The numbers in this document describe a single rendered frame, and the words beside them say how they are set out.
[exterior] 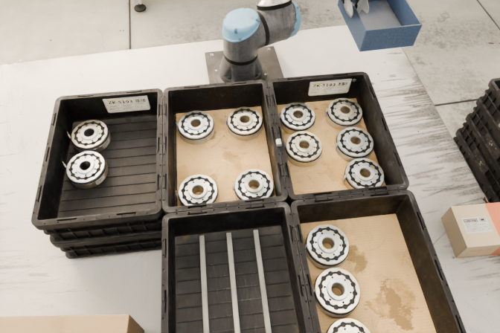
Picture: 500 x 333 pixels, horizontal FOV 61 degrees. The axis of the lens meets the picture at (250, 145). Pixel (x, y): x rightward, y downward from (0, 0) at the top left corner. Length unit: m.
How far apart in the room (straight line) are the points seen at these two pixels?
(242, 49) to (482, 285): 0.96
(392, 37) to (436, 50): 1.80
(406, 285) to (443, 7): 2.49
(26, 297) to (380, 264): 0.90
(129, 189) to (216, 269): 0.33
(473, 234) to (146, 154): 0.92
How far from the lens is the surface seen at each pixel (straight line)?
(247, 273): 1.04
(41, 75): 1.75
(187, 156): 1.20
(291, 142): 1.19
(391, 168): 1.15
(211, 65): 1.55
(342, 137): 1.22
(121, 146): 1.26
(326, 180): 1.17
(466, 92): 2.77
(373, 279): 1.08
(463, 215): 1.30
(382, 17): 1.28
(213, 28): 2.88
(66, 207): 1.21
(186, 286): 1.04
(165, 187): 1.06
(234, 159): 1.18
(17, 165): 1.52
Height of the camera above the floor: 1.82
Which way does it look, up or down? 55 degrees down
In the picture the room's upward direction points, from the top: straight up
